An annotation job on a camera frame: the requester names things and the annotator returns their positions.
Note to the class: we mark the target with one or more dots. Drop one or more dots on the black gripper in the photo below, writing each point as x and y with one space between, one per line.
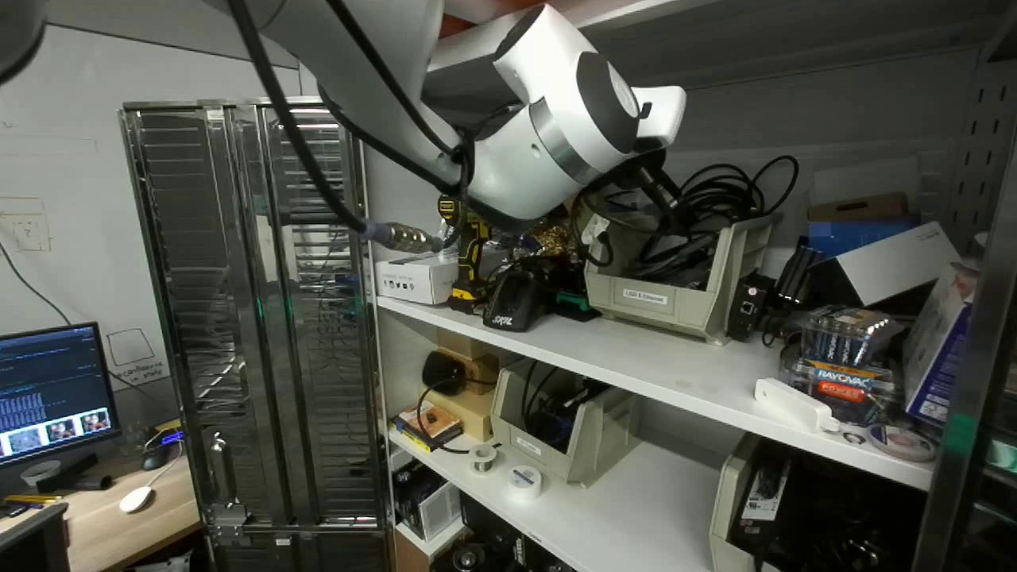
637 185

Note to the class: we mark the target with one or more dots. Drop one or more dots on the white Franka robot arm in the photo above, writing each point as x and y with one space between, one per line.
530 104

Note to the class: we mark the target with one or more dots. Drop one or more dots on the pack of batteries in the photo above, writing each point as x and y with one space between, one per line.
848 359

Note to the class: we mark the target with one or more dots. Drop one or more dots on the black battery charger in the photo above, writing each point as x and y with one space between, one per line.
518 303

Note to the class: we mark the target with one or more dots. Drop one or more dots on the black electronic device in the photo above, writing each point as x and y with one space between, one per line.
751 306

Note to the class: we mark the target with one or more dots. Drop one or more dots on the white metal shelving unit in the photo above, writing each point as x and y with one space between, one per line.
656 367

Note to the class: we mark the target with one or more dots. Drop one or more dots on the white printed cardboard box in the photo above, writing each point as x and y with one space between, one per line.
415 280

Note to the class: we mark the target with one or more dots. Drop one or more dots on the white folded cardboard box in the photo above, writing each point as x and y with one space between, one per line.
892 257

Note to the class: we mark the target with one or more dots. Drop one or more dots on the tan wooden box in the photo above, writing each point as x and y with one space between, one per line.
479 399

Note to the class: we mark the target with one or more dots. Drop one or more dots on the black round speaker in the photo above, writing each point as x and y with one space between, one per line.
443 371

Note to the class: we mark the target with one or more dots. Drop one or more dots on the white power adapter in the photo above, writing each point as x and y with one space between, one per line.
796 405

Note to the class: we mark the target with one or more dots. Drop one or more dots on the grey plastic storage bin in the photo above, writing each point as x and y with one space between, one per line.
573 448

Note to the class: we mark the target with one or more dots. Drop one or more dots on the small white tape roll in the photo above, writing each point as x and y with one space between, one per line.
484 459

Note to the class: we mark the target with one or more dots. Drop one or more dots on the orange printed booklet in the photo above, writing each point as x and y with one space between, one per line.
430 434

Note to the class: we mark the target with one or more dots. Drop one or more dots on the grey bin with black devices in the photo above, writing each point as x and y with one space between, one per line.
741 508

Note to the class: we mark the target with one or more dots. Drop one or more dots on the white and blue box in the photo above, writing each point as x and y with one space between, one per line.
940 349

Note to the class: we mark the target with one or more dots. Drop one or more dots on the white computer mouse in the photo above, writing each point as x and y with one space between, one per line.
138 498

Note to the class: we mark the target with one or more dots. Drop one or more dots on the black computer monitor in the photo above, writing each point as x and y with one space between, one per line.
51 390

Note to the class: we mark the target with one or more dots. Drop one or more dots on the wooden desk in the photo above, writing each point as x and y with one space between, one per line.
116 528

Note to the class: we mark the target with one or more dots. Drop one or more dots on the grey shelf upright post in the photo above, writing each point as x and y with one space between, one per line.
969 423

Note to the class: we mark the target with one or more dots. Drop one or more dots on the white wall outlet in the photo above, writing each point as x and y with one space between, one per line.
25 226

